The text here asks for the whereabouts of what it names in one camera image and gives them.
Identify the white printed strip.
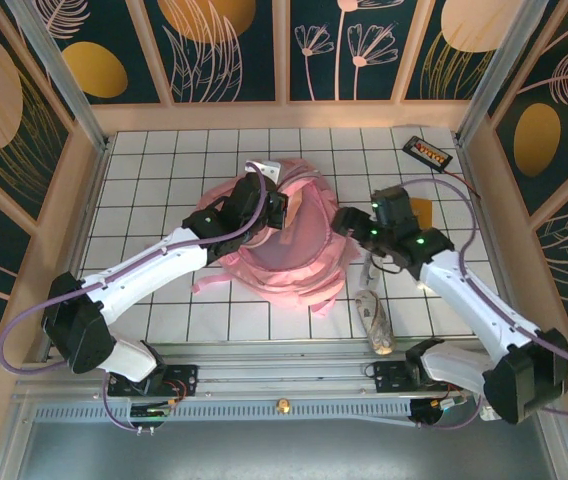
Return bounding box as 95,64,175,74
361,252,380,289

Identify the pink student backpack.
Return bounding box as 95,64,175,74
191,157,363,319

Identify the small green-lit circuit board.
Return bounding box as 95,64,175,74
130,406,174,419

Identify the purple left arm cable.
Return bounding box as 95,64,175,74
2,172,270,434

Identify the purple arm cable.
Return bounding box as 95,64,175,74
2,172,270,434
396,178,568,432

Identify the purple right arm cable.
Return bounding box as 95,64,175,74
396,178,568,432

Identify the red black charger wire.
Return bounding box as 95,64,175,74
443,163,484,200

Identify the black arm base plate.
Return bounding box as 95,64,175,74
107,363,200,399
372,359,418,394

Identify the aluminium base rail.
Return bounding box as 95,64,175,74
13,339,555,401

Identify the grey slotted cable duct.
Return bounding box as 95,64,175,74
31,399,415,422

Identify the aluminium frame post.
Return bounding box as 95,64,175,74
455,0,565,144
6,0,111,151

